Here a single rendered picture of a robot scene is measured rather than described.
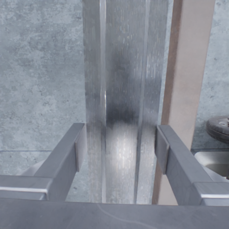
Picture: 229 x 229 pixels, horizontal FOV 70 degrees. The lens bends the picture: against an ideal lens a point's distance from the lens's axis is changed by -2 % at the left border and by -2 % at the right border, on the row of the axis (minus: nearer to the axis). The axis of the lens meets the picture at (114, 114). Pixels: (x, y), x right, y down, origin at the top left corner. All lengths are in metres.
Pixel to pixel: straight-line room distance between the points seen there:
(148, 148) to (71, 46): 0.54
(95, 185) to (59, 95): 0.53
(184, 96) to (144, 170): 0.22
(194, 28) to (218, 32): 0.37
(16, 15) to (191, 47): 0.59
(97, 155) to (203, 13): 0.30
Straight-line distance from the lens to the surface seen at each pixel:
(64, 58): 0.66
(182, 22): 0.35
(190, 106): 0.37
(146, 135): 0.15
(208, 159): 0.70
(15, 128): 0.81
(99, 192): 0.19
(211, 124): 0.66
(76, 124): 0.15
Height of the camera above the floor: 0.63
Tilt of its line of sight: 72 degrees down
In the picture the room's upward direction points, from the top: 174 degrees counter-clockwise
